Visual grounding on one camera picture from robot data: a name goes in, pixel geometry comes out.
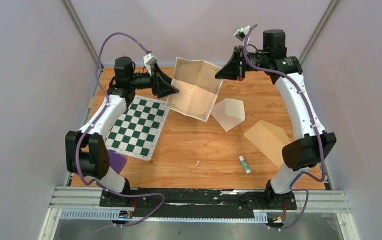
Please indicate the tan kraft envelope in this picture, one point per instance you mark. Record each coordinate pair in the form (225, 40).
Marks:
(269, 139)

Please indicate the aluminium frame rail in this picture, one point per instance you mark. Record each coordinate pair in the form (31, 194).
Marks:
(82, 203)

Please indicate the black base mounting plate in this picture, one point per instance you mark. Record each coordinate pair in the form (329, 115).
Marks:
(191, 203)

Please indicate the purple plastic piece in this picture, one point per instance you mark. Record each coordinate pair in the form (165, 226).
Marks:
(117, 161)

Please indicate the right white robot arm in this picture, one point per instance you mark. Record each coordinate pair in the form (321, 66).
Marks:
(312, 143)

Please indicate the pink paper envelope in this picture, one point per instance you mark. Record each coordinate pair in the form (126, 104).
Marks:
(229, 113)

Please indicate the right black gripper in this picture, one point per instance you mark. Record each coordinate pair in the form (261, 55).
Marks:
(233, 69)

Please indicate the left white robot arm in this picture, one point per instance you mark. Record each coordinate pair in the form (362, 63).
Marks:
(86, 152)

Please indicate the green white chessboard mat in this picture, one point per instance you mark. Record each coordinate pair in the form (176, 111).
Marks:
(136, 132)

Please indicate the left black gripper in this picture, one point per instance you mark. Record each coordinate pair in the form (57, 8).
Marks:
(161, 84)

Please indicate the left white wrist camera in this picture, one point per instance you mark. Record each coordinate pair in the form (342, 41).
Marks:
(150, 60)

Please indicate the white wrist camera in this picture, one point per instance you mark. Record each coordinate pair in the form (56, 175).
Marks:
(241, 33)
(150, 60)

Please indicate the white green glue stick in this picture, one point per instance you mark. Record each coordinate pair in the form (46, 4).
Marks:
(244, 164)

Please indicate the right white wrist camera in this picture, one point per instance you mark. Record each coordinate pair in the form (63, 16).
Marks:
(241, 33)

